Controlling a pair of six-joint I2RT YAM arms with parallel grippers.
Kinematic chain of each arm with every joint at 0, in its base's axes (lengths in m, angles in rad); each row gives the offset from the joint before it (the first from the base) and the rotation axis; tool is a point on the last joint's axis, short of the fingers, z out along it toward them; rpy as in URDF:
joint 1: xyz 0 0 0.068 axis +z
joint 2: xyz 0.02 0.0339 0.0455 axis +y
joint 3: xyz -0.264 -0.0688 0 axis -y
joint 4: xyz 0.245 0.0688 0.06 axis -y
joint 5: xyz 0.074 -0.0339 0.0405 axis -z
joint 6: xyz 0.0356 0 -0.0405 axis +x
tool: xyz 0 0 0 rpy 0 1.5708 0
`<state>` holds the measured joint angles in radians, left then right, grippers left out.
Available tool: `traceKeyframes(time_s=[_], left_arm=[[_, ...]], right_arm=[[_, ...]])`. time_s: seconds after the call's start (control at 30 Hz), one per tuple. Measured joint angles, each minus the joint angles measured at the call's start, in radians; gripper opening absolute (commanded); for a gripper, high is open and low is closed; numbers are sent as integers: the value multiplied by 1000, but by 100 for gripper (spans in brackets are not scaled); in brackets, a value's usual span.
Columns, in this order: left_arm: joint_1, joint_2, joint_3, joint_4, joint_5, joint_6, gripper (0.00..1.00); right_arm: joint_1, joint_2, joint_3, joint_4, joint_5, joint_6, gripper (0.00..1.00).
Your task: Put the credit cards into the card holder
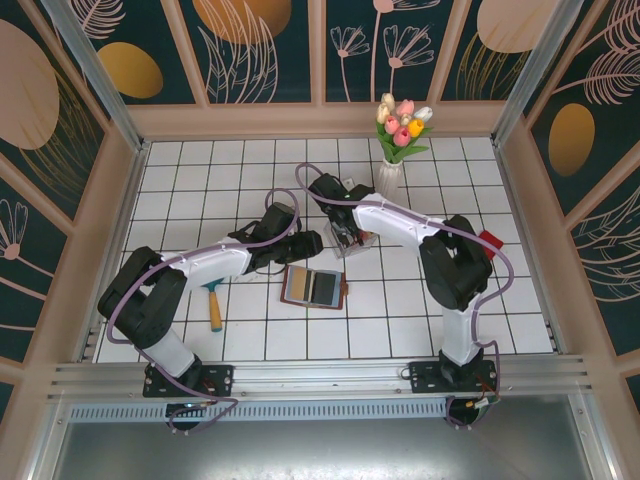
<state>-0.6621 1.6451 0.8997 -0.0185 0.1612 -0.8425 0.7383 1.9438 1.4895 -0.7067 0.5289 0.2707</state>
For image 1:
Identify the gold credit card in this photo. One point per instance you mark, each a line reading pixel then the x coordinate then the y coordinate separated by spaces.
pixel 300 284

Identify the black credit card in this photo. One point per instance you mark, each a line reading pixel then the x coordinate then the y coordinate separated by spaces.
pixel 326 288

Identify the brown leather card holder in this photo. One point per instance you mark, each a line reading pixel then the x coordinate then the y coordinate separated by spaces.
pixel 345 287

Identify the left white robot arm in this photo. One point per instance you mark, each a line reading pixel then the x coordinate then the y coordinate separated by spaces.
pixel 210 260

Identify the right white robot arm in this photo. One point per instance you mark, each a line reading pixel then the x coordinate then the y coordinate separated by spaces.
pixel 395 220

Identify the clear acrylic card box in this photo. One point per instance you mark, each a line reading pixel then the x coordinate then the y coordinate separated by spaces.
pixel 369 246

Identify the white ribbed vase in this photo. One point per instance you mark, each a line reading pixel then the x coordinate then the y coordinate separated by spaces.
pixel 390 177

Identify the vase of tulips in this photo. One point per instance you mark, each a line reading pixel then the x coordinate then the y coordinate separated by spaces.
pixel 395 152

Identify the pink artificial tulip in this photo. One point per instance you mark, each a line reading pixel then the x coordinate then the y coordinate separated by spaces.
pixel 401 136
pixel 392 123
pixel 405 107

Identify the cream artificial tulip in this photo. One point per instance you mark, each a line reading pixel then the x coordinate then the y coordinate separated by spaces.
pixel 382 115
pixel 388 101
pixel 405 119

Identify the yellow artificial tulip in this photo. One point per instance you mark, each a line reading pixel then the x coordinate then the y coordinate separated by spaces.
pixel 416 127

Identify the white artificial tulip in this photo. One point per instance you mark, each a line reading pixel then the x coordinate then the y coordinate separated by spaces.
pixel 423 113

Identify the red rectangular object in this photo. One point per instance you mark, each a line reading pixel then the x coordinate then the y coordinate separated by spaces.
pixel 491 242

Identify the grey metal panel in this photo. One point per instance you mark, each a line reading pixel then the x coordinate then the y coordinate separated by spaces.
pixel 320 455

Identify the aluminium mounting rail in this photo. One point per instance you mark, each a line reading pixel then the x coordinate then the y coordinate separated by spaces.
pixel 320 375

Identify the aluminium frame post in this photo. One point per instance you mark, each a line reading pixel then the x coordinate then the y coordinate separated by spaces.
pixel 539 75
pixel 102 80

